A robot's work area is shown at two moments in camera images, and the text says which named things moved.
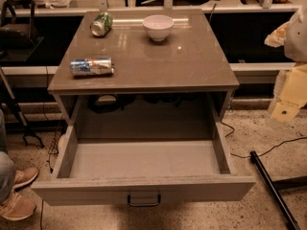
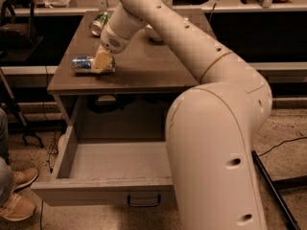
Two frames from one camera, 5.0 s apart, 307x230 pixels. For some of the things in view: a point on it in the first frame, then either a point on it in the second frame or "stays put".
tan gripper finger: (293, 95) → (102, 60)
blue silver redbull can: (93, 66) stays put
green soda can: (102, 24) stays put
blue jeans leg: (8, 169) stays put
